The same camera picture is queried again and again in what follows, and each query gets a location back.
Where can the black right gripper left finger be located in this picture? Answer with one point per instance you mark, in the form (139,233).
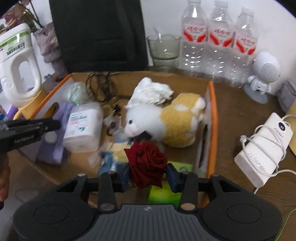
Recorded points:
(106,185)

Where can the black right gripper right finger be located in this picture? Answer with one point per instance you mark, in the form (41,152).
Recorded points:
(190,185)

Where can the green tissue pack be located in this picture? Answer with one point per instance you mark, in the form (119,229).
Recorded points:
(164,195)

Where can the purple cloth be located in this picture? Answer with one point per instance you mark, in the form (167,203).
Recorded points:
(51,150)

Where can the red rose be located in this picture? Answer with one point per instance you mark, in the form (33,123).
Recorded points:
(147,164)

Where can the white cotton swab box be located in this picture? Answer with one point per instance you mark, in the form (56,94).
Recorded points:
(83,128)

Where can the white tissue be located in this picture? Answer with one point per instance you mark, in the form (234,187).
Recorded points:
(149,92)

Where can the purple tissue box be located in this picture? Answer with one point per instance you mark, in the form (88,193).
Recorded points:
(7,115)

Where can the yellow mug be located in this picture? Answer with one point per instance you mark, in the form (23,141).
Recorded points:
(27,111)

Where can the yellow white plush toy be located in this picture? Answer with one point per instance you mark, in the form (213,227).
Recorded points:
(174,125)

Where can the red cardboard box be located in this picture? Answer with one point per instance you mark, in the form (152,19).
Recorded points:
(201,154)

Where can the green mesh ball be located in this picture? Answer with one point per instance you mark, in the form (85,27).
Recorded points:
(78,93)

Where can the white power bank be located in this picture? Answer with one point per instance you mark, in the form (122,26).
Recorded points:
(262,152)

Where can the white detergent jug vase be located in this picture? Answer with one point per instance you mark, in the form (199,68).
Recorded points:
(16,48)

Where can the grey fuzzy pouch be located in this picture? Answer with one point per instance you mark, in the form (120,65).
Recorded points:
(50,50)

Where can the dried pink flowers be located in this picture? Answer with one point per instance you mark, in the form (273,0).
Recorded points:
(21,12)

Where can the black paper bag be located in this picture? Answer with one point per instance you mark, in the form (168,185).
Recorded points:
(100,35)

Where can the yellow thermos jug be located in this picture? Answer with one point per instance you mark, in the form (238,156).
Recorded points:
(292,121)

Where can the middle water bottle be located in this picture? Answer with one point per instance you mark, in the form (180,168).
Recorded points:
(220,39)

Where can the water bottle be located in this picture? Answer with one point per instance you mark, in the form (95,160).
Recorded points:
(245,42)
(194,37)
(220,39)

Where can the left water bottle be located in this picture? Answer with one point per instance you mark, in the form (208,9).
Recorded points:
(194,37)

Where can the glass cup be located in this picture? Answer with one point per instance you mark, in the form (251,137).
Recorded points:
(164,50)

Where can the white robot speaker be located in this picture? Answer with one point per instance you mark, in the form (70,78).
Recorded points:
(266,69)

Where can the right water bottle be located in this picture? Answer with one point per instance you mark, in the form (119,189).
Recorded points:
(245,42)

